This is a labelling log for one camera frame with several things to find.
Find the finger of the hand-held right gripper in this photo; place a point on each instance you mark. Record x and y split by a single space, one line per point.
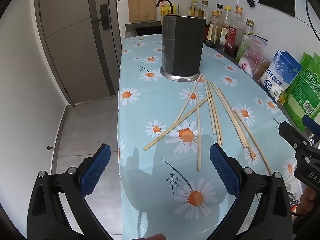
310 125
287 131

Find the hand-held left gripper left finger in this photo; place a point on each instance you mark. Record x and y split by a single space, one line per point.
96 172

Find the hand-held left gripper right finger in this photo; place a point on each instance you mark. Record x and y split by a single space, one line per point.
225 172

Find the group of wooden chopsticks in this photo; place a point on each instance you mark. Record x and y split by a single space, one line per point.
198 130

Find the black cylindrical utensil holder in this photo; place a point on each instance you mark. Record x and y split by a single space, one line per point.
180 47

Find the person's right hand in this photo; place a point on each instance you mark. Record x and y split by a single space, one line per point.
310 201

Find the person's left hand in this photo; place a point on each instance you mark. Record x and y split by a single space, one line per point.
155 237

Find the green sugar bag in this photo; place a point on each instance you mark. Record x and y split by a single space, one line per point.
303 92

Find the yellow packet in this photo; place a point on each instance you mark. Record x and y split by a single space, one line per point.
281 97

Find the white and blue salt bag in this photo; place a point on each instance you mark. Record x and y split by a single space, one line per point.
280 75

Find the jar of brown powder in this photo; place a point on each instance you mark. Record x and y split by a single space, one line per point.
262 68

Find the clear plastic bag white powder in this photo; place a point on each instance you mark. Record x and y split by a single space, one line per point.
252 55

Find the blue daisy print tablecloth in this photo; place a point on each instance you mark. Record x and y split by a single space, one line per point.
160 105

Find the tall bottle red label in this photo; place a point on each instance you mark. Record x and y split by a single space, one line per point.
233 37

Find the sauce bottle yellow cap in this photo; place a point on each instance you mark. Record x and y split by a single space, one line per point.
225 27

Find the dark soy sauce bottle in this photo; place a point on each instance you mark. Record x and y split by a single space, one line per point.
206 32

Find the grey door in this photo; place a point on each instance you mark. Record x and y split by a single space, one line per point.
75 42

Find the slim bottle black cap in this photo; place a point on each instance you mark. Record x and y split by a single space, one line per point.
219 7

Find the kitchen sink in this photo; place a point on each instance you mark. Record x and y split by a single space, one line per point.
143 30

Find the clear cooking oil bottle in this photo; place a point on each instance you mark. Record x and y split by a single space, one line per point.
192 8

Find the wooden cutting board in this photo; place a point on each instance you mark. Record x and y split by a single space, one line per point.
141 5

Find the black curved faucet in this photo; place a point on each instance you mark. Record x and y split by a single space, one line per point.
163 0

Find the black wall socket panel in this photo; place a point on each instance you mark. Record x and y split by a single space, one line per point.
276 1

